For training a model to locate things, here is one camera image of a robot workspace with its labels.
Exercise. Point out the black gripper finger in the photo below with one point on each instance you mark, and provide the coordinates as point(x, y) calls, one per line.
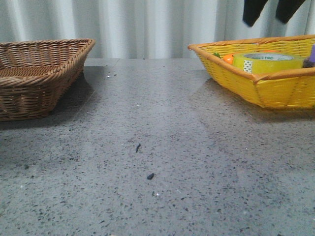
point(286, 9)
point(252, 11)

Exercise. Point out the yellow packing tape roll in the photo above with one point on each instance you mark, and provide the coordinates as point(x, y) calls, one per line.
point(260, 63)

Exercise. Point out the orange toy carrot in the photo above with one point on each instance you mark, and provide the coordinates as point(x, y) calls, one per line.
point(229, 58)

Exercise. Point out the purple foam cube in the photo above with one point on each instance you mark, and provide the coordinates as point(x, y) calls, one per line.
point(312, 54)

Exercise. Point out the yellow woven basket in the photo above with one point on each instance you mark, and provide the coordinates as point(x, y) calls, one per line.
point(286, 89)

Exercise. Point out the white curtain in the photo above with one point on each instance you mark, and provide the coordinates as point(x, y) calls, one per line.
point(145, 29)

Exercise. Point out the brown wicker basket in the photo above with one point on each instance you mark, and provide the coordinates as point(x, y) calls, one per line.
point(35, 74)

